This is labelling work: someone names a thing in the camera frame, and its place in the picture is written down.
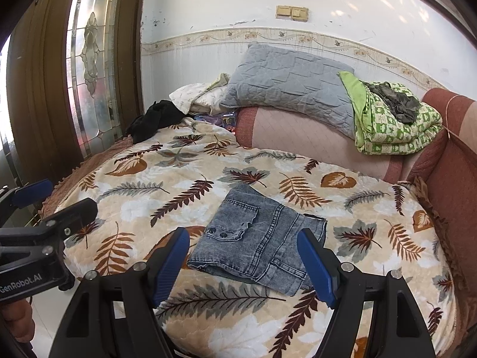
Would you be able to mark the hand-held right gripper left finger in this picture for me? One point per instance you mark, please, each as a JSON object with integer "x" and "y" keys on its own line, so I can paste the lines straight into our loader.
{"x": 171, "y": 264}

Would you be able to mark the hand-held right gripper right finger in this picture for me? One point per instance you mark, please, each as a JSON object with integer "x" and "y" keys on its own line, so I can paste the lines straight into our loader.
{"x": 316, "y": 268}

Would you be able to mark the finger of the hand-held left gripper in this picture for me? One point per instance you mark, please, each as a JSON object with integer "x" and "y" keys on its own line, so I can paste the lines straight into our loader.
{"x": 31, "y": 192}
{"x": 78, "y": 212}

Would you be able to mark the blue denim pants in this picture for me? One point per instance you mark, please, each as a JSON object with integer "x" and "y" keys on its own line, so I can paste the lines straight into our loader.
{"x": 257, "y": 238}

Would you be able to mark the person's left hand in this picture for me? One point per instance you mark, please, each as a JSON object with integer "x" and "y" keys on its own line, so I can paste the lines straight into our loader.
{"x": 18, "y": 320}

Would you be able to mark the leaf printed blanket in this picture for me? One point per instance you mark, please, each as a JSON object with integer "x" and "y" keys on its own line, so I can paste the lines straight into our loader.
{"x": 156, "y": 194}

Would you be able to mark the wooden door with glass panel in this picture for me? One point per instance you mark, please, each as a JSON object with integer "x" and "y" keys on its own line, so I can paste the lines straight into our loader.
{"x": 48, "y": 82}

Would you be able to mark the black cloth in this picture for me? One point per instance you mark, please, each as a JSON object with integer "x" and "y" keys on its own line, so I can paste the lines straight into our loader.
{"x": 156, "y": 119}

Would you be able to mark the green patterned quilt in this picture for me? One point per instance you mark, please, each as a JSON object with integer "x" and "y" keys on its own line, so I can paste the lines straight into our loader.
{"x": 387, "y": 134}

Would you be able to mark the purple packet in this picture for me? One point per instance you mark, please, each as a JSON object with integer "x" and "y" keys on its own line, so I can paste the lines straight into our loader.
{"x": 223, "y": 121}

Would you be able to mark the white printed cloth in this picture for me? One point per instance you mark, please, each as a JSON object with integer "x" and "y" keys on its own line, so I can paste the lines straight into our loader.
{"x": 193, "y": 95}

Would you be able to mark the dark olive garment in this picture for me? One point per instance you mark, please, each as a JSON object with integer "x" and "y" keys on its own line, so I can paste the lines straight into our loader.
{"x": 395, "y": 100}

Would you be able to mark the grey quilted pillow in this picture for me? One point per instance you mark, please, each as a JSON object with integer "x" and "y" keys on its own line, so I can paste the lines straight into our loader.
{"x": 283, "y": 82}

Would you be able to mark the beige wall switch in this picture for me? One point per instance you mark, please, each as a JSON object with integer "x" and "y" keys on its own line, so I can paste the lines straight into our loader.
{"x": 283, "y": 12}
{"x": 300, "y": 13}

